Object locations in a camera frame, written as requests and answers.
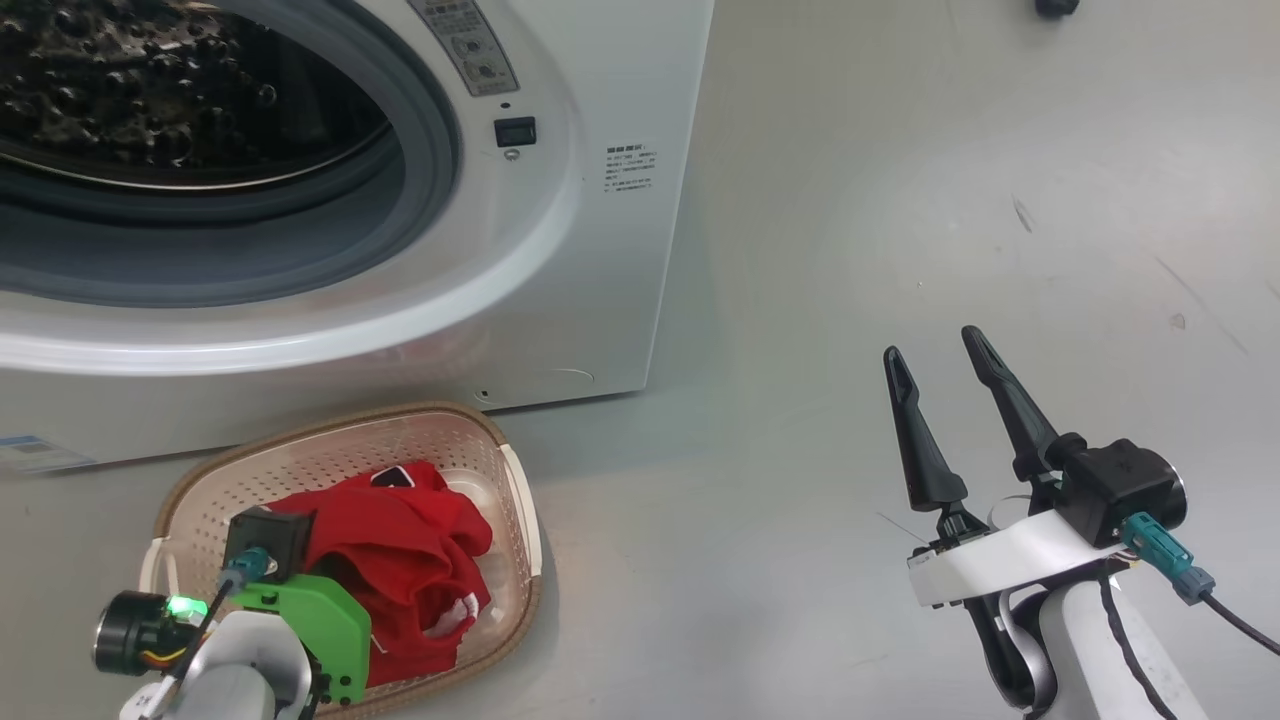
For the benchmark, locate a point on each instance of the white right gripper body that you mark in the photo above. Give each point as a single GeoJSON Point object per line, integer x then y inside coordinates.
{"type": "Point", "coordinates": [1010, 560]}

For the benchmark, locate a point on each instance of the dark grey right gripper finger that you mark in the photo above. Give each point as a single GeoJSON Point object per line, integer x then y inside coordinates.
{"type": "Point", "coordinates": [925, 450]}
{"type": "Point", "coordinates": [1010, 400]}

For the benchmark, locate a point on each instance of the cream perforated laundry basket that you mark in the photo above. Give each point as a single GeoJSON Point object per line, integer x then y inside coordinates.
{"type": "Point", "coordinates": [330, 450]}

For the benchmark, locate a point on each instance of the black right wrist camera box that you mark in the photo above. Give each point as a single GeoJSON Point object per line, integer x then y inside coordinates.
{"type": "Point", "coordinates": [1115, 485]}

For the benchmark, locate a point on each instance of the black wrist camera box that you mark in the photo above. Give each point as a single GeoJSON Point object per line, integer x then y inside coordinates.
{"type": "Point", "coordinates": [268, 540]}
{"type": "Point", "coordinates": [1115, 485]}

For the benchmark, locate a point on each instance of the blue white energy label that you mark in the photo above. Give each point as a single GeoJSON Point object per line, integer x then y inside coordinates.
{"type": "Point", "coordinates": [40, 453]}

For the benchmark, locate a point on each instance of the grey warning sticker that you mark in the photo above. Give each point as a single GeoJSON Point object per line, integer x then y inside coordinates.
{"type": "Point", "coordinates": [465, 45]}

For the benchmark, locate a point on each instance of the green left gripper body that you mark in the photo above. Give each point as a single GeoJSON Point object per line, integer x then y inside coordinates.
{"type": "Point", "coordinates": [335, 630]}

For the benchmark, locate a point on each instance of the small printed text label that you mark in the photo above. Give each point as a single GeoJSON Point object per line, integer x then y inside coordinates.
{"type": "Point", "coordinates": [630, 168]}

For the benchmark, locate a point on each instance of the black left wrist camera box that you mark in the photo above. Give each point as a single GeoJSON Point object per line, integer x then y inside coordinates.
{"type": "Point", "coordinates": [268, 540]}

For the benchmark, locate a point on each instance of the white front-load washing machine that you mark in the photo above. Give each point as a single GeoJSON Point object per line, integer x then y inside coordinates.
{"type": "Point", "coordinates": [560, 280]}

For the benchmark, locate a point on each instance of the red basketball jersey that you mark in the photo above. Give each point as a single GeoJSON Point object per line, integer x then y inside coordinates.
{"type": "Point", "coordinates": [400, 560]}

